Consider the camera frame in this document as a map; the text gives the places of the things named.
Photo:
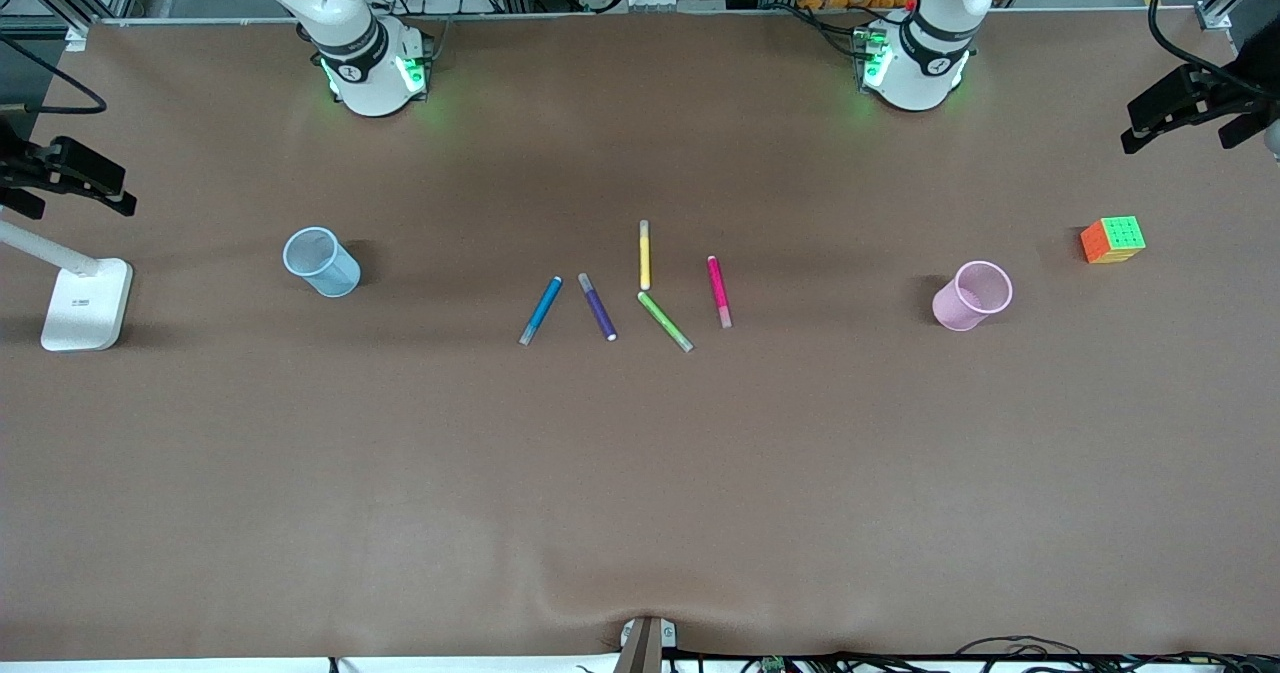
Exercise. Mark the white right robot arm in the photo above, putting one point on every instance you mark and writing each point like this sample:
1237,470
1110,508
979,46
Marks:
350,53

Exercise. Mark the blue marker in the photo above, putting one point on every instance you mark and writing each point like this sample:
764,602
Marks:
541,309

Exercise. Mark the green marker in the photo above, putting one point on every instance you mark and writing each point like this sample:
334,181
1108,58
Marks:
665,321

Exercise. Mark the pink mesh cup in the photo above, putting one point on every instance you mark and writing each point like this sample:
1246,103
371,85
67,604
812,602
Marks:
968,298

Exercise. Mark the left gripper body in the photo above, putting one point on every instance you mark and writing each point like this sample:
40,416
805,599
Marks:
1243,95

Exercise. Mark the yellow marker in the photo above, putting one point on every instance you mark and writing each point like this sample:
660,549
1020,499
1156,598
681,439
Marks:
645,253

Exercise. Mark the purple marker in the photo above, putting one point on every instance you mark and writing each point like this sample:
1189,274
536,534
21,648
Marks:
597,306

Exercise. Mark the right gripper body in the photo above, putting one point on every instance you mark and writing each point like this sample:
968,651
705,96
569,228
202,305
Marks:
12,168

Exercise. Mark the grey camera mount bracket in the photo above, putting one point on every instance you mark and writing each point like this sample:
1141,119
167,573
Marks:
645,645

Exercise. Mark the brown table cover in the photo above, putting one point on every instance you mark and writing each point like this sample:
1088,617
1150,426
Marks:
640,473

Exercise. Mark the colourful puzzle cube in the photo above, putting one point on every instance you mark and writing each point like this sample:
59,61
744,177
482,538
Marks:
1113,240

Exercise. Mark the pink marker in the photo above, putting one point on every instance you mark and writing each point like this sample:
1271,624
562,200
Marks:
719,291

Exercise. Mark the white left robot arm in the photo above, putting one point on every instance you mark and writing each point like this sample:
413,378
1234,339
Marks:
925,63

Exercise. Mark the light blue mesh cup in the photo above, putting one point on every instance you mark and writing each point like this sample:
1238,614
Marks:
322,263

